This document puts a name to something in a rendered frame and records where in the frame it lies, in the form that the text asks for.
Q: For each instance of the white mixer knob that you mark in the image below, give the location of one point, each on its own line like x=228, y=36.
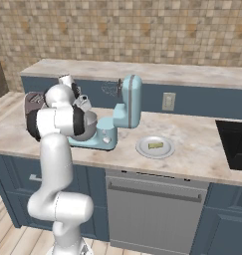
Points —
x=107, y=140

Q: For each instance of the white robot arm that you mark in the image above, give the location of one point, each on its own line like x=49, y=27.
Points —
x=52, y=156

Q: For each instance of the blue drawer front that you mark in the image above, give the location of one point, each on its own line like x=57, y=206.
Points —
x=228, y=199

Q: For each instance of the light blue stand mixer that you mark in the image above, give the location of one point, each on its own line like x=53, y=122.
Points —
x=129, y=103

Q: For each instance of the yellow butter stick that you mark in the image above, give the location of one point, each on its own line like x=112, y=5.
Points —
x=156, y=145

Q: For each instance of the grey dishwasher door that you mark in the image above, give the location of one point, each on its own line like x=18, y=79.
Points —
x=152, y=222

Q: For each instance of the dark brown toaster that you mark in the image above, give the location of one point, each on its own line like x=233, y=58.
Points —
x=33, y=98

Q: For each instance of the silver mixer bowl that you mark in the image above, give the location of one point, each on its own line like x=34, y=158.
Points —
x=88, y=127

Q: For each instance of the black sink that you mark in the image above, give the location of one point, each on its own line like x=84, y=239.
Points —
x=237, y=146

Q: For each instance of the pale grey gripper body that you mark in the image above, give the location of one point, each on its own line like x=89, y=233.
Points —
x=82, y=103

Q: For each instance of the blue cupboard door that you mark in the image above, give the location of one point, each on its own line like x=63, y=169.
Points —
x=96, y=192
x=222, y=235
x=16, y=186

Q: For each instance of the grey round plate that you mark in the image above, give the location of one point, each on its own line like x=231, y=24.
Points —
x=144, y=149

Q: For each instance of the beige wall socket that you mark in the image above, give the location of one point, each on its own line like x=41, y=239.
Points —
x=168, y=101

